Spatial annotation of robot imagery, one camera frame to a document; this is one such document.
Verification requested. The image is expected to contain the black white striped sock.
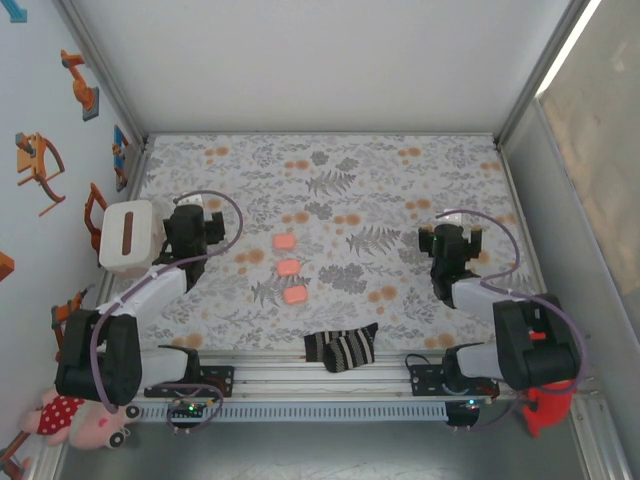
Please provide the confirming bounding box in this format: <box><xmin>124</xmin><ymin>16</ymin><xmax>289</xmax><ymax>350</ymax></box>
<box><xmin>303</xmin><ymin>322</ymin><xmax>380</xmax><ymax>374</ymax></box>

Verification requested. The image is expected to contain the aluminium table edge bar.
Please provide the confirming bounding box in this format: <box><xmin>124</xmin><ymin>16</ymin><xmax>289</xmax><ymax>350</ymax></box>
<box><xmin>143</xmin><ymin>130</ymin><xmax>501</xmax><ymax>139</ymax></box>

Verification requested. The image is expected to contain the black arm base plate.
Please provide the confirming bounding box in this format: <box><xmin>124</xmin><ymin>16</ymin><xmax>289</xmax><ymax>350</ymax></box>
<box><xmin>408</xmin><ymin>363</ymin><xmax>501</xmax><ymax>400</ymax></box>
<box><xmin>143</xmin><ymin>364</ymin><xmax>236</xmax><ymax>400</ymax></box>

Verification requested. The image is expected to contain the white tissue box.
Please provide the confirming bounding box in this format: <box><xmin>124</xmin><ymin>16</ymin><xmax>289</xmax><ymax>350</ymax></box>
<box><xmin>98</xmin><ymin>199</ymin><xmax>157</xmax><ymax>278</ymax></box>

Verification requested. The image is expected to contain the grey floral table mat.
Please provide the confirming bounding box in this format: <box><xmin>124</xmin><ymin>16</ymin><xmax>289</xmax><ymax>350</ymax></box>
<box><xmin>107</xmin><ymin>133</ymin><xmax>544</xmax><ymax>351</ymax></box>

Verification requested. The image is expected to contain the red toy figure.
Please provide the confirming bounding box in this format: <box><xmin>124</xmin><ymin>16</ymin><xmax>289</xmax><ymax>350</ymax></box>
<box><xmin>522</xmin><ymin>379</ymin><xmax>576</xmax><ymax>439</ymax></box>

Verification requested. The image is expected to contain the blue orange machine sticker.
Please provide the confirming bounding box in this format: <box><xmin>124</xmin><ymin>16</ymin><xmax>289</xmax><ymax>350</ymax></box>
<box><xmin>111</xmin><ymin>124</ymin><xmax>133</xmax><ymax>194</ymax></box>

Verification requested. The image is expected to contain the pink plush pig toy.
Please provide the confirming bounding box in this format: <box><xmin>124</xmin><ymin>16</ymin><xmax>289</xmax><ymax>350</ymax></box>
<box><xmin>19</xmin><ymin>387</ymin><xmax>142</xmax><ymax>451</ymax></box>

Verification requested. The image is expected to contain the aluminium mounting rail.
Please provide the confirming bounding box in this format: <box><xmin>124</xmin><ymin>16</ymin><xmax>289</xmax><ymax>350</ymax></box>
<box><xmin>54</xmin><ymin>348</ymin><xmax>609</xmax><ymax>401</ymax></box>

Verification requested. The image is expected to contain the white slotted cable duct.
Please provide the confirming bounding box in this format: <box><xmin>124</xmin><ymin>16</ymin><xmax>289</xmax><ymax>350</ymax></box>
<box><xmin>133</xmin><ymin>402</ymin><xmax>450</xmax><ymax>423</ymax></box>

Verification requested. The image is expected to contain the orange bar sticker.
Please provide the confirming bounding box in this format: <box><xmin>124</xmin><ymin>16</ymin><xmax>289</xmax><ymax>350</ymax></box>
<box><xmin>0</xmin><ymin>429</ymin><xmax>34</xmax><ymax>480</ymax></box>

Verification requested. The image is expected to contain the small circuit board green light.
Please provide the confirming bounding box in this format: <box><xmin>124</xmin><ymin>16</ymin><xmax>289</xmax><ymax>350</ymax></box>
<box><xmin>446</xmin><ymin>397</ymin><xmax>494</xmax><ymax>427</ymax></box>
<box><xmin>168</xmin><ymin>399</ymin><xmax>214</xmax><ymax>420</ymax></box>

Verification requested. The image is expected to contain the orange grey gripper sticker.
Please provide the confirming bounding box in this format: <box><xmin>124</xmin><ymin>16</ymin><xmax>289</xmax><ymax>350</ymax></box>
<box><xmin>14</xmin><ymin>131</ymin><xmax>68</xmax><ymax>218</ymax></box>

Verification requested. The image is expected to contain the aluminium frame post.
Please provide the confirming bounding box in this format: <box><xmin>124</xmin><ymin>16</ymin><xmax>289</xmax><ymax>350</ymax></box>
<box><xmin>53</xmin><ymin>0</ymin><xmax>151</xmax><ymax>151</ymax></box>
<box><xmin>493</xmin><ymin>0</ymin><xmax>604</xmax><ymax>151</ymax></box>

